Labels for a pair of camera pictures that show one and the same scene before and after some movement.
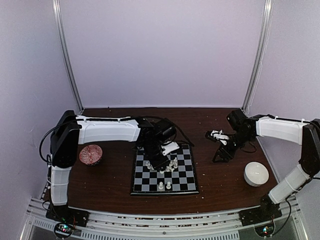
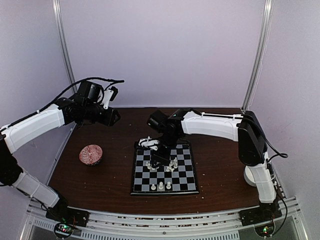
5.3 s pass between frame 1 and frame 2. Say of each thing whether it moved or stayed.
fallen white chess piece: stayed
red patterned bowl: stayed
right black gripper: moved
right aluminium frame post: stayed
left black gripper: moved
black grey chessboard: stayed
